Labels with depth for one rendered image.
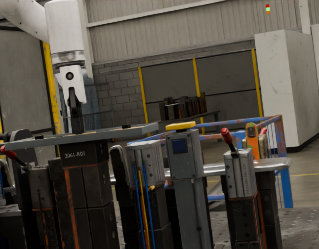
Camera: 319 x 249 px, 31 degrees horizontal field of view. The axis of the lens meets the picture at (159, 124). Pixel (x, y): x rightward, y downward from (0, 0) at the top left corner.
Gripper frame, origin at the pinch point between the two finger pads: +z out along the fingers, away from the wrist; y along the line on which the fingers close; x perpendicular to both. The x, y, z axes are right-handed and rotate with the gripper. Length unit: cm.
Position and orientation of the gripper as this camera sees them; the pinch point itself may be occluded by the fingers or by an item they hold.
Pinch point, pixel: (77, 125)
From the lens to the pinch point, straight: 147.0
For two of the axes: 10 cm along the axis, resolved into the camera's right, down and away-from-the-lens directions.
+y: -0.8, -0.4, 10.0
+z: 1.3, 9.9, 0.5
